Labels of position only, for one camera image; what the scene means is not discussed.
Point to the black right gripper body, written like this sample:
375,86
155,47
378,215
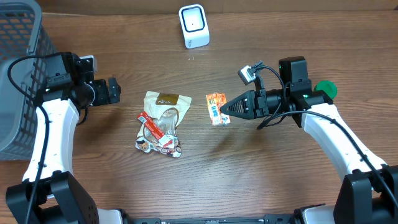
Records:
259,103

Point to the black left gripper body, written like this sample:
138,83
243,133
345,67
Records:
112,90

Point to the orange Kleenex tissue pack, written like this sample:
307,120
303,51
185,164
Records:
214,103

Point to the brown snack packets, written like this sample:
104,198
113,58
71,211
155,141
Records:
167,112

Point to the green lidded jar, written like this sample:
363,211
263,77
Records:
328,87

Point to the red snack packet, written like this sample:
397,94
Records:
160,136

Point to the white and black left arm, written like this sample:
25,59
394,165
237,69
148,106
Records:
49,192

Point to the white barcode scanner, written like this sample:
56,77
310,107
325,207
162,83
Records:
194,26

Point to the grey plastic mesh basket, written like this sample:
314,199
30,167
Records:
23,42

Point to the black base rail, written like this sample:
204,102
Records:
217,220

